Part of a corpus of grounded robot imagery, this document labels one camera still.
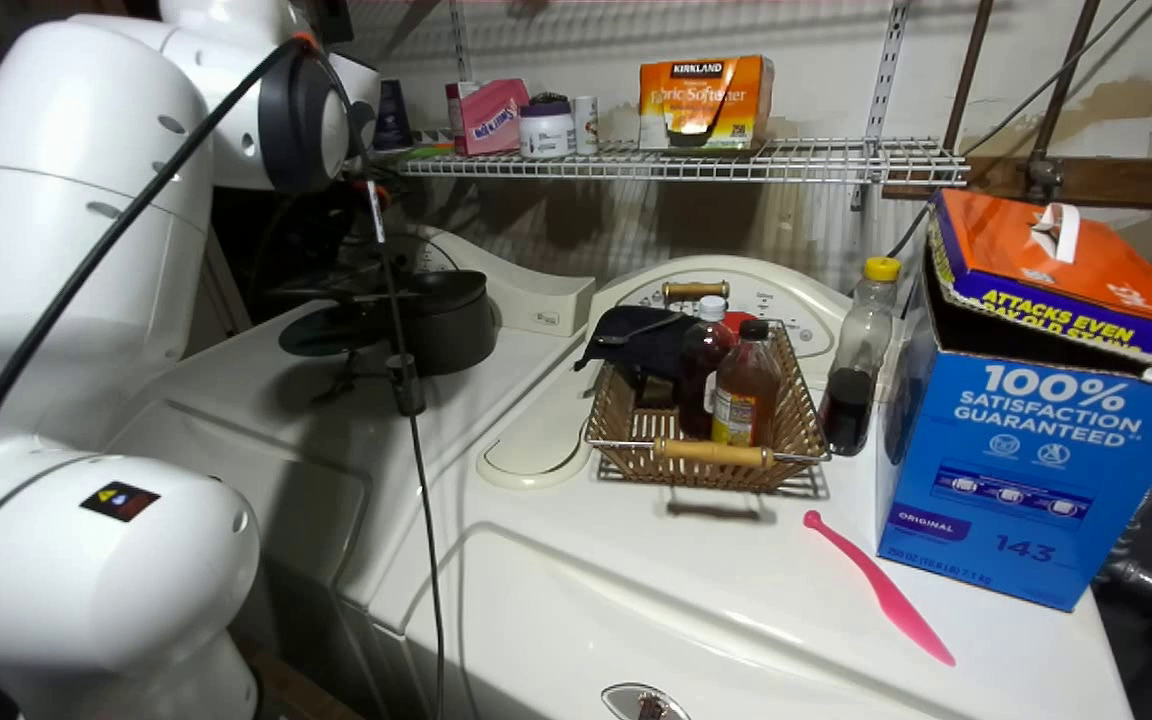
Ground dark bottle red cap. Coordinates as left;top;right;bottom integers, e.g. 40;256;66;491
675;307;756;442

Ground woven wire basket wooden handles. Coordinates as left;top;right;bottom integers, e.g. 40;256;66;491
578;275;835;529

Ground dark round can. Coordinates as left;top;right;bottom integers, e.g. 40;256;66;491
373;77;418;153

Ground metal shelf upright rail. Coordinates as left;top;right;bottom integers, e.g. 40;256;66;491
848;0;913;219

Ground clear bottle yellow cap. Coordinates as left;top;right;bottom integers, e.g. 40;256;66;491
820;251;903;458

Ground white wire wall shelf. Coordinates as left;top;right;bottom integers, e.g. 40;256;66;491
379;127;977;193

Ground white washer with glass lid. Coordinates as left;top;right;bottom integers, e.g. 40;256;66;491
108;225;604;720

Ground amber bottle yellow label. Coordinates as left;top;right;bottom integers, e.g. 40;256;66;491
709;317;785;452

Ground black pot with long handle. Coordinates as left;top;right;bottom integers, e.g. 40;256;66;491
391;269;504;378

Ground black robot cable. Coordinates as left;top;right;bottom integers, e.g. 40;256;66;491
0;30;452;720

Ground pink cardboard box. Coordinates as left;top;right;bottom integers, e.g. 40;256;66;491
445;71;531;163

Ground black crumpled bag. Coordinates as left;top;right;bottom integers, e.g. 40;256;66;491
568;302;709;407

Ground orange Kirkland box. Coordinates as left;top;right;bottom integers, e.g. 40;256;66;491
637;50;774;154

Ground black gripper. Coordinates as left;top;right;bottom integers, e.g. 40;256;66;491
291;175;391;327

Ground blue cardboard detergent box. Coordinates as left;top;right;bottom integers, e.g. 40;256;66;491
871;186;1152;614

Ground white jar dark lid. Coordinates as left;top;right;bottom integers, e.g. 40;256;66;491
516;93;578;163

